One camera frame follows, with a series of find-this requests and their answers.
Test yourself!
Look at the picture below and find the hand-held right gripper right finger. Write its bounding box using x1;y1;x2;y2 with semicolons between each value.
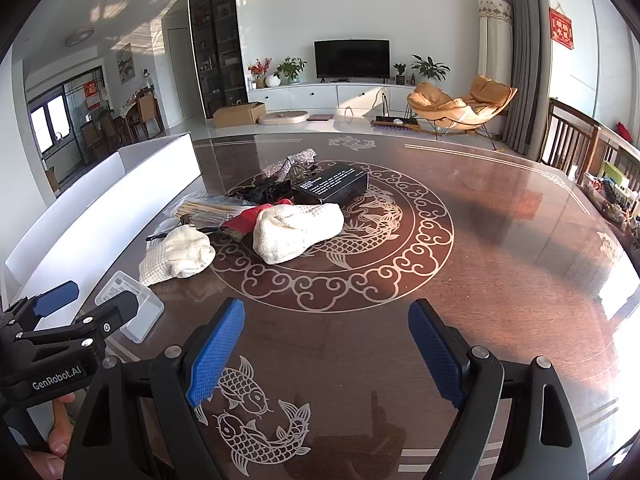
407;299;591;480

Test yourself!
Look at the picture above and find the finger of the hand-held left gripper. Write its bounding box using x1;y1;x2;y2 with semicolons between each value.
15;291;139;356
0;281;80;333

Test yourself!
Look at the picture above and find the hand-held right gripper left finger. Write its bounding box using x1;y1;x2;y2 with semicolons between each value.
62;297;247;480

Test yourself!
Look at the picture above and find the clear plastic case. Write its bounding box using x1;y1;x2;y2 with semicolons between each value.
95;270;165;345

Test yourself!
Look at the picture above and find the clear bag of cotton swabs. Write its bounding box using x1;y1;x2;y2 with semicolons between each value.
172;192;258;226

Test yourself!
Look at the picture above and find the large white knit glove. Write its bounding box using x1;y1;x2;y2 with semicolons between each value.
252;203;346;265

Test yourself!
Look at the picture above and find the person's left hand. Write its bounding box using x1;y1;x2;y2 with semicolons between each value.
22;392;79;480

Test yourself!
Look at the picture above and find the small white knit glove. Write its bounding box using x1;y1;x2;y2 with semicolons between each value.
138;225;216;287

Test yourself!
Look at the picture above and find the red folded cloth bag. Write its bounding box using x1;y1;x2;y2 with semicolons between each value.
222;200;293;237

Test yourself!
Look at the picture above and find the wooden dining chair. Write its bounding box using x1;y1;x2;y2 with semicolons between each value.
137;92;163;138
80;120;113;161

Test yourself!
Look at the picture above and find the black printed box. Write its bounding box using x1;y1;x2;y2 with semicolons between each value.
291;162;370;206

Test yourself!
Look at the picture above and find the brown cardboard box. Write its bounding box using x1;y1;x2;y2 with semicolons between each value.
213;101;267;128

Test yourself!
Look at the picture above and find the black floor stand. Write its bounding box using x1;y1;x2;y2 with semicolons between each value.
372;92;421;131

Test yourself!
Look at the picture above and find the pile of assorted clutter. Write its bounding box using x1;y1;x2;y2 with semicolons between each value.
580;160;640;233

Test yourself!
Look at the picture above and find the beige round floor cushion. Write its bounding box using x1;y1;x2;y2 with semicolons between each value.
259;109;310;126

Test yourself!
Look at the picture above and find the orange lounge chair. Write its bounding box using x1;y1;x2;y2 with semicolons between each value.
406;75;518;151

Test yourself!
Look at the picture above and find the dark wooden chair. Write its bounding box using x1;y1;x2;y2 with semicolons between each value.
540;97;616;181

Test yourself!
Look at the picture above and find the white television cabinet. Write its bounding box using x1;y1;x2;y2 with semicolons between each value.
247;81;441;113

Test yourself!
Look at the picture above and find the red flower bouquet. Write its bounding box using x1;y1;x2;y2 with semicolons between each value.
248;57;273;89

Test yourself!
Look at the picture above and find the dark glass display cabinet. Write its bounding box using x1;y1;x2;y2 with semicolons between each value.
188;0;249;121

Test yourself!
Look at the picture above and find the large leafy potted plant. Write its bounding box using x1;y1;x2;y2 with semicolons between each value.
411;55;448;83

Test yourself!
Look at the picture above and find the bushy green potted plant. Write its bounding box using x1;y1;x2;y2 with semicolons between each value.
274;56;307;85

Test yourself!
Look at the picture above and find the black television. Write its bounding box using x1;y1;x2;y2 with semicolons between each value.
314;39;391;81

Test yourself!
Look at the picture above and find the grey curtain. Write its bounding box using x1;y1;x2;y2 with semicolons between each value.
495;0;551;156

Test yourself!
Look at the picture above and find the covered standing air conditioner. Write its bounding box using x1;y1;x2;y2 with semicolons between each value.
477;0;514;91

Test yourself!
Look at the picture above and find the framed wall painting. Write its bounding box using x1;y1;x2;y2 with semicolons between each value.
116;42;135;85

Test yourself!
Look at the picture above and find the red wall hanging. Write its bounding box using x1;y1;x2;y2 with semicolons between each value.
549;7;575;51

